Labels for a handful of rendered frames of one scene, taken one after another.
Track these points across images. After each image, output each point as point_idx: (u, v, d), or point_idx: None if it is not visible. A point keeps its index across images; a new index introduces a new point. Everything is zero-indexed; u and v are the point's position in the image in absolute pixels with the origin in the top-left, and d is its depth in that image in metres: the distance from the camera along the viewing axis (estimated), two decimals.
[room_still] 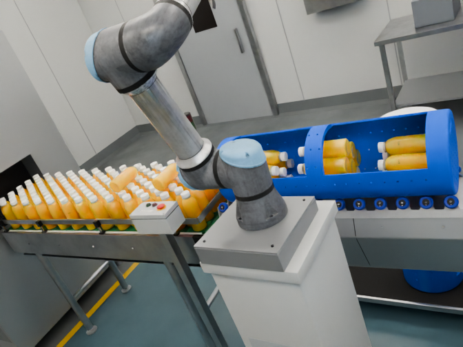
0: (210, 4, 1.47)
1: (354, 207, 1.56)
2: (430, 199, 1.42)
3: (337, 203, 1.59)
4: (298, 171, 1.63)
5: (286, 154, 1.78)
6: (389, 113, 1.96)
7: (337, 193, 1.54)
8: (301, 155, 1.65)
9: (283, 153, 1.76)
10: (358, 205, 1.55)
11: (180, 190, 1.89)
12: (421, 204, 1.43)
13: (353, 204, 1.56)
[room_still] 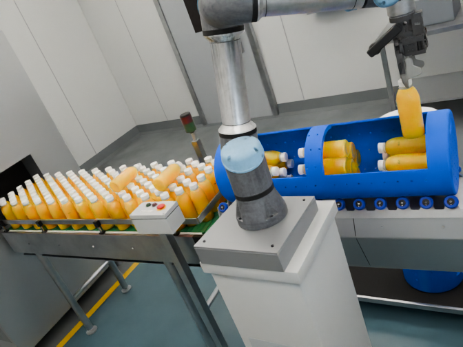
0: (407, 82, 1.26)
1: (354, 207, 1.56)
2: (430, 199, 1.42)
3: (337, 203, 1.59)
4: (299, 171, 1.63)
5: (287, 155, 1.78)
6: (389, 113, 1.96)
7: (337, 193, 1.54)
8: (300, 156, 1.65)
9: (283, 154, 1.76)
10: (358, 205, 1.55)
11: (180, 190, 1.89)
12: (421, 204, 1.43)
13: (353, 204, 1.56)
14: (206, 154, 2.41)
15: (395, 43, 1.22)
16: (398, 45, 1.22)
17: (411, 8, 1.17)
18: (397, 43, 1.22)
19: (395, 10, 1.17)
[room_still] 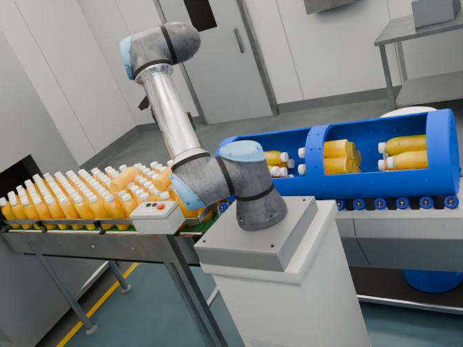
0: None
1: (353, 207, 1.56)
2: (431, 199, 1.42)
3: (337, 203, 1.59)
4: (299, 171, 1.63)
5: (287, 155, 1.78)
6: (389, 113, 1.96)
7: (338, 193, 1.54)
8: (301, 156, 1.65)
9: (284, 154, 1.76)
10: (358, 205, 1.55)
11: None
12: (421, 204, 1.43)
13: (353, 203, 1.56)
14: None
15: None
16: None
17: None
18: None
19: None
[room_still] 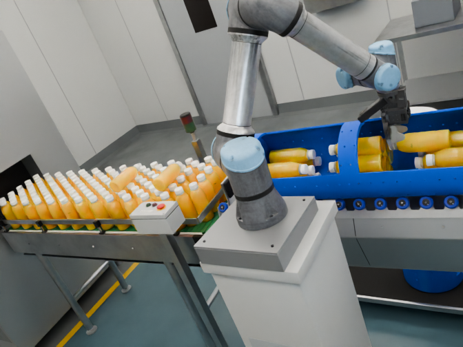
0: (392, 146, 1.44)
1: (357, 209, 1.55)
2: (427, 196, 1.42)
3: (337, 204, 1.59)
4: (330, 169, 1.56)
5: (315, 152, 1.72)
6: None
7: (373, 192, 1.47)
8: (331, 153, 1.59)
9: (311, 151, 1.70)
10: (359, 205, 1.55)
11: (180, 190, 1.89)
12: (424, 206, 1.43)
13: (355, 207, 1.55)
14: (206, 154, 2.41)
15: (382, 113, 1.40)
16: (384, 116, 1.40)
17: (396, 86, 1.35)
18: (384, 113, 1.40)
19: None
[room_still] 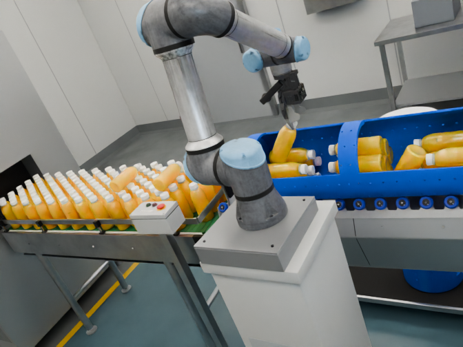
0: (291, 124, 1.58)
1: (357, 209, 1.55)
2: (427, 196, 1.43)
3: (337, 204, 1.59)
4: (329, 169, 1.56)
5: (315, 152, 1.72)
6: (389, 113, 1.96)
7: (373, 192, 1.47)
8: (331, 153, 1.59)
9: (311, 151, 1.70)
10: (359, 205, 1.55)
11: (295, 125, 1.60)
12: (424, 206, 1.43)
13: (355, 207, 1.55)
14: None
15: (278, 94, 1.54)
16: (280, 97, 1.53)
17: (286, 69, 1.48)
18: (280, 95, 1.53)
19: (275, 71, 1.49)
